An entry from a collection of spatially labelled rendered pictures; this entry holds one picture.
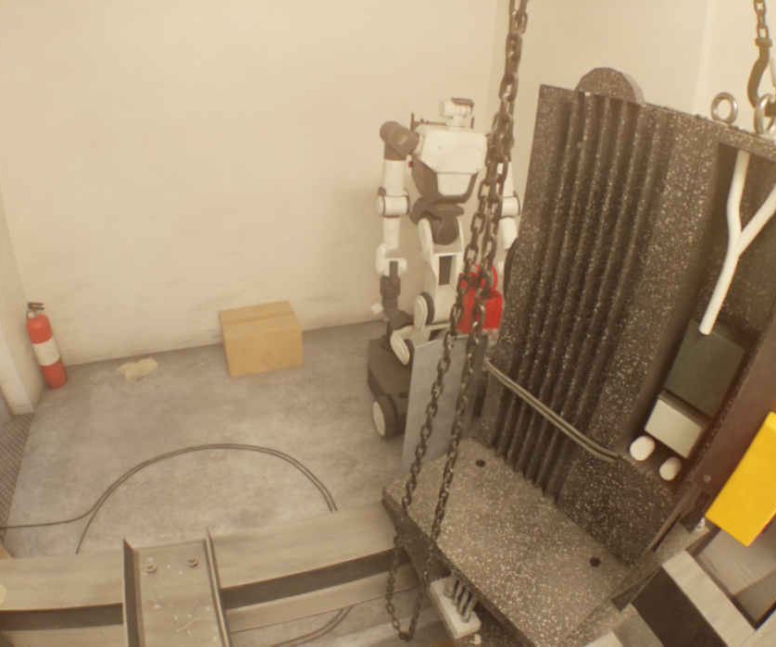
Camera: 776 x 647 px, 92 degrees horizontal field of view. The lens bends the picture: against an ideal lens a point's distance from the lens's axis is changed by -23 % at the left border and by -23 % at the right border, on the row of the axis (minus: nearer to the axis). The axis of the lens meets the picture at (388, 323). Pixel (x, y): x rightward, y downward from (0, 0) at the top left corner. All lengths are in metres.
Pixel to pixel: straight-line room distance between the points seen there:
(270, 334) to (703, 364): 2.22
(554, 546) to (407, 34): 2.52
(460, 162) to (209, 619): 1.67
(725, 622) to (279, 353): 2.35
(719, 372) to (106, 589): 1.22
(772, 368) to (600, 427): 0.34
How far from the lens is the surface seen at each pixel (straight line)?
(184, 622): 1.07
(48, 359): 2.91
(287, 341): 2.65
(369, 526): 1.17
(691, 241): 0.66
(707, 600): 1.32
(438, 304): 2.06
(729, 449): 0.64
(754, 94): 0.78
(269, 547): 1.14
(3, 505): 2.48
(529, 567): 0.87
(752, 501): 0.63
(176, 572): 1.14
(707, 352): 0.73
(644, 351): 0.72
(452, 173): 1.89
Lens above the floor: 1.61
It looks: 31 degrees down
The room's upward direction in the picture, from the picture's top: 4 degrees clockwise
